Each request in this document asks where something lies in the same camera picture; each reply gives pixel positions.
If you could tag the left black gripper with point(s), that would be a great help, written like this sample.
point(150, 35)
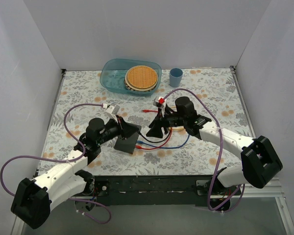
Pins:
point(124, 129)

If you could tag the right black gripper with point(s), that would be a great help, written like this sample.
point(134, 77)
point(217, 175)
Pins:
point(162, 121)

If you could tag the black network switch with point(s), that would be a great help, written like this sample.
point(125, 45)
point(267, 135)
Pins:
point(126, 145)

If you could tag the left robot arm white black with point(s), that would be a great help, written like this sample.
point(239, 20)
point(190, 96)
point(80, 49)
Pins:
point(36, 198)

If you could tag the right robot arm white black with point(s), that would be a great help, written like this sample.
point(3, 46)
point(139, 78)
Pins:
point(259, 161)

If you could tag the woven wicker round plate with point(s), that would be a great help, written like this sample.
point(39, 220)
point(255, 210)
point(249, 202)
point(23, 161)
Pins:
point(141, 79)

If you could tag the blue plastic cup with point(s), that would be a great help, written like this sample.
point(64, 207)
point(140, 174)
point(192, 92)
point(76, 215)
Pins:
point(175, 77)

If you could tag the floral table mat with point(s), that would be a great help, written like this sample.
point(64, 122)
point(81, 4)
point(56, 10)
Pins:
point(213, 91)

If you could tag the teal plastic tub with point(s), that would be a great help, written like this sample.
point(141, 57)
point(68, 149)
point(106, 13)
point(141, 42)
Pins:
point(114, 72)

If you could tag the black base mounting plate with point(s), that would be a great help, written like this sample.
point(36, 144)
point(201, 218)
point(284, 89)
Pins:
point(150, 190)

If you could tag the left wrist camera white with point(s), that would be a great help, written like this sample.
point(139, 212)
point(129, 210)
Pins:
point(112, 111)

